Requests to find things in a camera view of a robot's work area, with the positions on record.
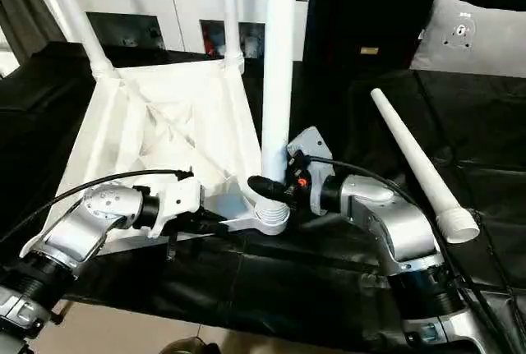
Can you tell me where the white plastic table leg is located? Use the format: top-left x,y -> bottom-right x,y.
369,87 -> 481,246
260,0 -> 300,207
43,0 -> 118,80
217,0 -> 247,73

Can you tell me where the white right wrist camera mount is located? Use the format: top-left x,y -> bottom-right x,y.
286,126 -> 336,182

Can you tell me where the black furniture with yellow label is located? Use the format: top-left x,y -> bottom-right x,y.
306,0 -> 445,71

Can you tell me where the grey cushion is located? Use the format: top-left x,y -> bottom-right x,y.
408,0 -> 526,77

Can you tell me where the black work mat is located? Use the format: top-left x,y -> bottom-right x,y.
0,40 -> 526,353

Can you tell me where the white plastic table top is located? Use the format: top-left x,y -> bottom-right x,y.
29,57 -> 293,250

